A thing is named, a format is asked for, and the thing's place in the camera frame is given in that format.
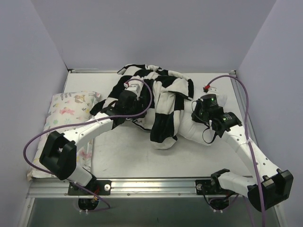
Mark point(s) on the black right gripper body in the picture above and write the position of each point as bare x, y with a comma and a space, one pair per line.
196, 113

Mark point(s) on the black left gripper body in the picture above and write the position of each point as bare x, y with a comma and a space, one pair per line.
132, 100

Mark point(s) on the white pillow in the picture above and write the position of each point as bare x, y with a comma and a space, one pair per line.
196, 127

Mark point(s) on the black white checkered pillowcase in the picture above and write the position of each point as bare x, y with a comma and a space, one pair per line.
158, 81

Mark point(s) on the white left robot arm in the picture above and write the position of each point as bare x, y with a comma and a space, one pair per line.
59, 154

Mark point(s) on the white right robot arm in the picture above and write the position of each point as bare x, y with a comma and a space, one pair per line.
269, 185

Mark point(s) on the floral animal print pillow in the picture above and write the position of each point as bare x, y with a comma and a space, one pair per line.
67, 108

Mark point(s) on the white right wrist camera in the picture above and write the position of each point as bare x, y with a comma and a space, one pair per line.
210, 90

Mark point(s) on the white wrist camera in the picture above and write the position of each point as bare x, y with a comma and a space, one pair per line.
210, 90
134, 86

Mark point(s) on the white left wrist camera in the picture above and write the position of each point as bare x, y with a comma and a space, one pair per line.
134, 86

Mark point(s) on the aluminium right side rail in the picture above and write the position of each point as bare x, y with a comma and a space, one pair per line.
241, 94

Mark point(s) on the aluminium rail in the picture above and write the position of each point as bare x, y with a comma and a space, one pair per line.
241, 94
120, 188

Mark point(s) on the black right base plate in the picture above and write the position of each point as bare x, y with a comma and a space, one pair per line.
204, 187

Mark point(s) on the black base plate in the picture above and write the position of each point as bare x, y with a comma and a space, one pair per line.
99, 187
204, 187

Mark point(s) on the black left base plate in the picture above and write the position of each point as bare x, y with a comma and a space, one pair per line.
99, 187

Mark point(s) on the aluminium front rail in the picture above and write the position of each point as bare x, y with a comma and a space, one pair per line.
120, 188

